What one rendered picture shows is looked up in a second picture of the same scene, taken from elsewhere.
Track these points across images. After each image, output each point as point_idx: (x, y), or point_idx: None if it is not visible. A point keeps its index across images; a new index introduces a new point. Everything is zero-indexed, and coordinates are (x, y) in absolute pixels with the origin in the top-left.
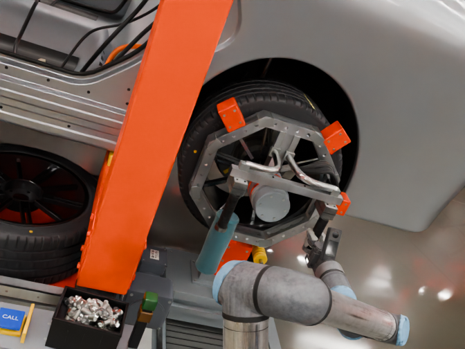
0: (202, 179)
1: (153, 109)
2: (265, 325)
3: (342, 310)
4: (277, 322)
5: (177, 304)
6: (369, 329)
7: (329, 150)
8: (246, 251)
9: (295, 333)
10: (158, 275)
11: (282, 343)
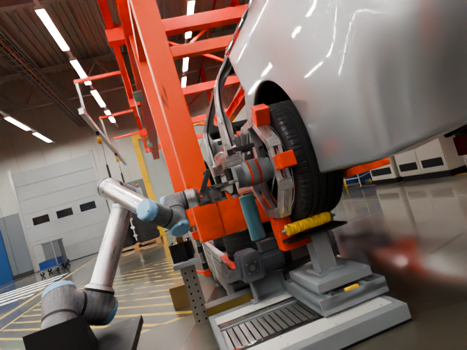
0: None
1: (174, 149)
2: (114, 205)
3: (108, 189)
4: (401, 335)
5: (299, 286)
6: (123, 203)
7: (255, 125)
8: (275, 223)
9: (404, 348)
10: (262, 252)
11: (372, 348)
